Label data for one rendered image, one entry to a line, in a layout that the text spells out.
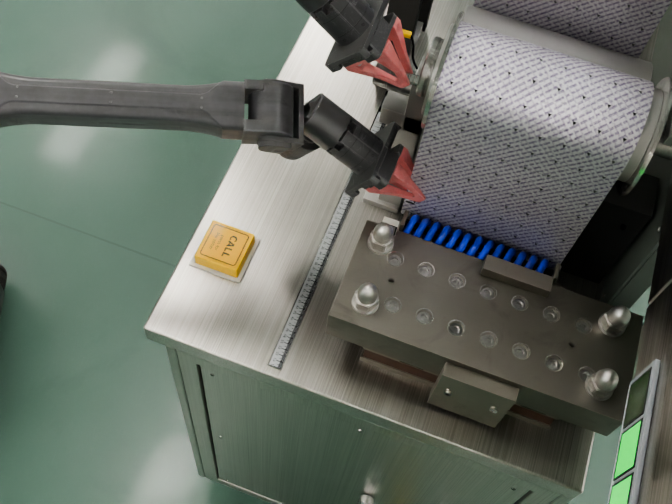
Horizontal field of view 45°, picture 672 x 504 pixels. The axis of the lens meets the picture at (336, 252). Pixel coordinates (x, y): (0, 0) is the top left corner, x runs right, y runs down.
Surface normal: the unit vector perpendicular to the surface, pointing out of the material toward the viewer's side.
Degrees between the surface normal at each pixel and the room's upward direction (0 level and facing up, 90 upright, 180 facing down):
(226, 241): 0
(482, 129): 90
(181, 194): 0
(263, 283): 0
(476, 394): 90
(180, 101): 22
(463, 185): 90
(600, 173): 90
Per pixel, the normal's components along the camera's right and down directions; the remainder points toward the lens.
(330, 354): 0.08, -0.49
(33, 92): 0.17, -0.14
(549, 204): -0.34, 0.80
